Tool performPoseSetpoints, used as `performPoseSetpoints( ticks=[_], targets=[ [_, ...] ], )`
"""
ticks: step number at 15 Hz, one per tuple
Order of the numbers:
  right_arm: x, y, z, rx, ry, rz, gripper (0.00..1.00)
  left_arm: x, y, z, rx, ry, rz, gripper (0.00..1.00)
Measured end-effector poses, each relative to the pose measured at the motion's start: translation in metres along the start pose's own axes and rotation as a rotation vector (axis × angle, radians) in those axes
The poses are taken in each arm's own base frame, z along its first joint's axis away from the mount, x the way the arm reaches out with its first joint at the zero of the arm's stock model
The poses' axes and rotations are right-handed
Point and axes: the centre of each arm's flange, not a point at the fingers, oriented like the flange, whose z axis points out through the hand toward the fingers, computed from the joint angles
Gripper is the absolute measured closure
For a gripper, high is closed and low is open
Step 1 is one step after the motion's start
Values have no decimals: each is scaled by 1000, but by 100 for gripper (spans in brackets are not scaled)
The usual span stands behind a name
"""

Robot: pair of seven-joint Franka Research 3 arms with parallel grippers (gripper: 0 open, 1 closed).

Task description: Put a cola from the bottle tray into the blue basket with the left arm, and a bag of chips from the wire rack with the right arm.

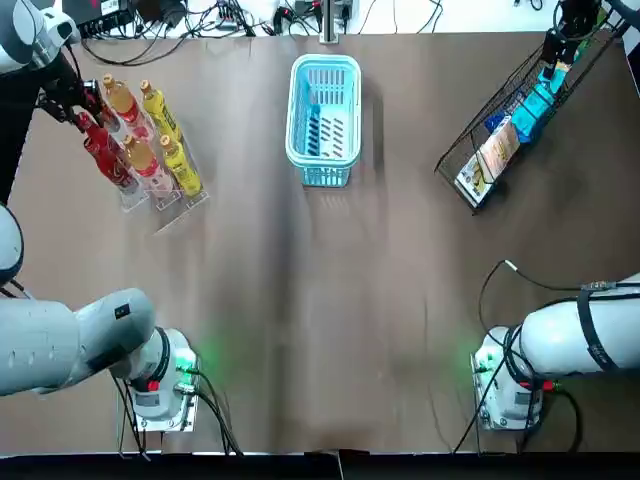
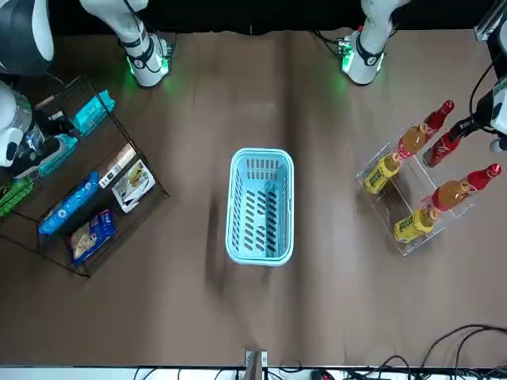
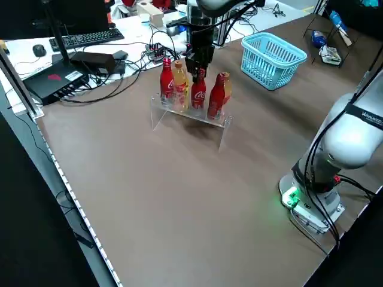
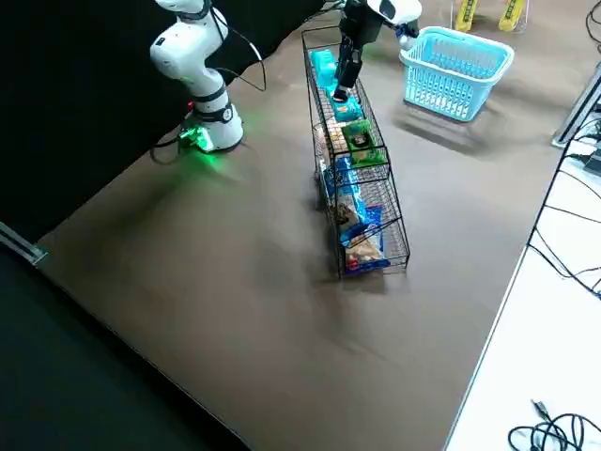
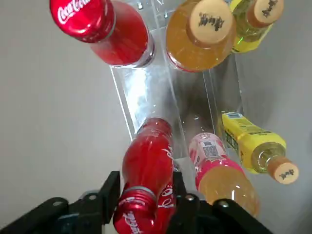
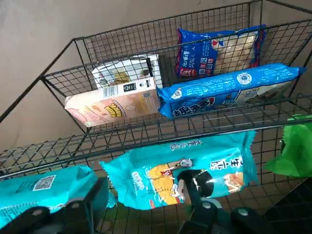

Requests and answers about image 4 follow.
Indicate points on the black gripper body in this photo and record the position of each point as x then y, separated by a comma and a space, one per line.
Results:
361, 23

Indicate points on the teal chips bag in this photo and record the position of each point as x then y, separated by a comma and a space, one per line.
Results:
348, 111

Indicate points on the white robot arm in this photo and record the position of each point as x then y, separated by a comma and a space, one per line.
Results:
178, 47

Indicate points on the green snack bag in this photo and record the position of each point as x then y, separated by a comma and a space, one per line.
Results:
361, 141

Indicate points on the blue plastic basket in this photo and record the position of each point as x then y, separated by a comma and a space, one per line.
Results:
443, 80

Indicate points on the blue snack bag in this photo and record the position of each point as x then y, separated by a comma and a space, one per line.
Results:
345, 176

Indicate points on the clear acrylic bottle tray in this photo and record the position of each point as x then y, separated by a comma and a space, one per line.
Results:
489, 23

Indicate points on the blue cookie bag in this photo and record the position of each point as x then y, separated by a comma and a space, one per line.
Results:
364, 251

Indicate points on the teal wet wipes pack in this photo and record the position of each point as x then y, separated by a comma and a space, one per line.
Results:
324, 66

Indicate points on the aluminium frame post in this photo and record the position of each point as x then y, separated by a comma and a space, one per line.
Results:
575, 105
23, 244

